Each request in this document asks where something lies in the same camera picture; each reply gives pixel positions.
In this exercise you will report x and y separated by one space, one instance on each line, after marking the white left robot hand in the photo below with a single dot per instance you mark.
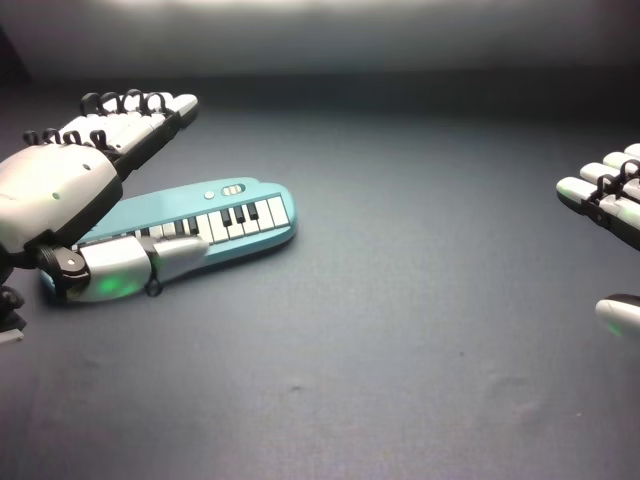
55 185

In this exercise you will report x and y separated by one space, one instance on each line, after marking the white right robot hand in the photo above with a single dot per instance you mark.
615 202

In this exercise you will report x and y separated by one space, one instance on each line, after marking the teal toy piano keyboard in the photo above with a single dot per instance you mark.
175 196

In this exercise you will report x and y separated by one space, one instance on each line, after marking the grey table cloth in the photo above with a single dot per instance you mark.
380 310

